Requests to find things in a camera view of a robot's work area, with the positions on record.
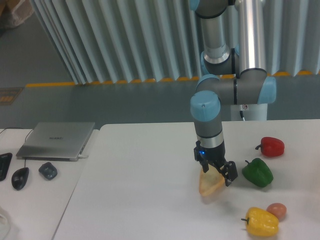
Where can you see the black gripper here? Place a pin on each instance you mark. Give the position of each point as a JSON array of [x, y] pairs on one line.
[[216, 157]]

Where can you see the triangular bread slice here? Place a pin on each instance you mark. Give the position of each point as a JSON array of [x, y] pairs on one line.
[[210, 182]]

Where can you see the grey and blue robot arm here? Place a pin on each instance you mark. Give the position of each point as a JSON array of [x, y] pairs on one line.
[[230, 76]]

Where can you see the green bell pepper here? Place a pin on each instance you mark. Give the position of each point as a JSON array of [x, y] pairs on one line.
[[258, 173]]

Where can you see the red bell pepper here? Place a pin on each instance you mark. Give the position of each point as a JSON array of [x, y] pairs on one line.
[[271, 147]]

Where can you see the yellow bell pepper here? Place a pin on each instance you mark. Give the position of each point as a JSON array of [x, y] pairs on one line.
[[260, 222]]

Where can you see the brown egg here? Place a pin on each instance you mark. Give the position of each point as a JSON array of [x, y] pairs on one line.
[[277, 209]]

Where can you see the dark grey small controller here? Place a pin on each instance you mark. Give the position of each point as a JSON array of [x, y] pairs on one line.
[[48, 171]]

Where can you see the white folding partition screen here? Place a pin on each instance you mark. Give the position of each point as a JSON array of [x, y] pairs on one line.
[[127, 40]]

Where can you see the silver closed laptop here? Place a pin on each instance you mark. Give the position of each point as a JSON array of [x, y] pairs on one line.
[[58, 141]]

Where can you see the black computer mouse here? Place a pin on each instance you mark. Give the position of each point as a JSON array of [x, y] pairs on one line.
[[20, 178]]

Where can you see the black keyboard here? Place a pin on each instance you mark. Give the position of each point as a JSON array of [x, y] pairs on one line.
[[5, 161]]

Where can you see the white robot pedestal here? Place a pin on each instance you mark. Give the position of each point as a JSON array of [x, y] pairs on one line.
[[251, 112]]

